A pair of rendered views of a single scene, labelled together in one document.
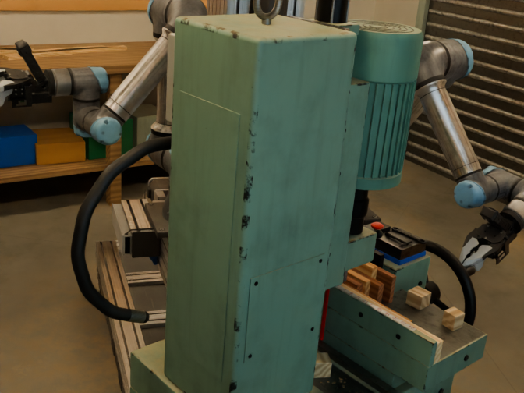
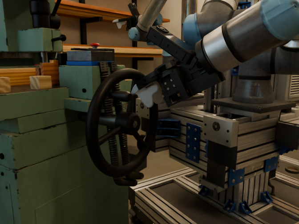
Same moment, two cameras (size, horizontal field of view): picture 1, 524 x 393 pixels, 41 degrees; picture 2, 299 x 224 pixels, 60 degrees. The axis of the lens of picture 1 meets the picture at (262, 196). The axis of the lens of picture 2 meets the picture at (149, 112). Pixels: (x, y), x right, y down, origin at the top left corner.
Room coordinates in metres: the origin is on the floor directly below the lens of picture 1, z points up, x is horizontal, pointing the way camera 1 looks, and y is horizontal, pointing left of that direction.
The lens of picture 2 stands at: (1.52, -1.11, 0.98)
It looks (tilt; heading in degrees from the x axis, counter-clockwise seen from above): 12 degrees down; 76
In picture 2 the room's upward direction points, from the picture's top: straight up
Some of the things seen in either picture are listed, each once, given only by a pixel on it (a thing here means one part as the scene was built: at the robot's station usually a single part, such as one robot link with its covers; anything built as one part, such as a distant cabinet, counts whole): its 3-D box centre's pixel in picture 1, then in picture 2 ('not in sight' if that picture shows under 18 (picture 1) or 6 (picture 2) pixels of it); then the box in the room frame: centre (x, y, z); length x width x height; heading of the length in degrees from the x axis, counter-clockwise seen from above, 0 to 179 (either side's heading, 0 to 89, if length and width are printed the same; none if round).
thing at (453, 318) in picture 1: (453, 318); (0, 85); (1.32, -0.43, 0.92); 0.03 x 0.03 x 0.04; 38
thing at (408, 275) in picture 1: (387, 267); (93, 80); (1.54, -0.32, 0.91); 0.15 x 0.14 x 0.09; 43
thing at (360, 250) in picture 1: (341, 251); (39, 43); (1.38, -0.18, 1.03); 0.14 x 0.07 x 0.09; 133
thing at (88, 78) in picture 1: (86, 82); (152, 19); (1.94, 0.52, 1.21); 0.11 x 0.08 x 0.09; 124
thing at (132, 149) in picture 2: not in sight; (129, 158); (1.68, -0.12, 0.58); 0.12 x 0.08 x 0.08; 133
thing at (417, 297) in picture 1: (418, 298); (40, 82); (1.40, -0.37, 0.92); 0.04 x 0.04 x 0.03; 46
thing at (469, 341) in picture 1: (362, 294); (74, 93); (1.48, -0.26, 0.87); 0.61 x 0.30 x 0.06; 43
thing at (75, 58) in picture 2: (391, 239); (94, 55); (1.54, -0.32, 0.99); 0.13 x 0.11 x 0.06; 43
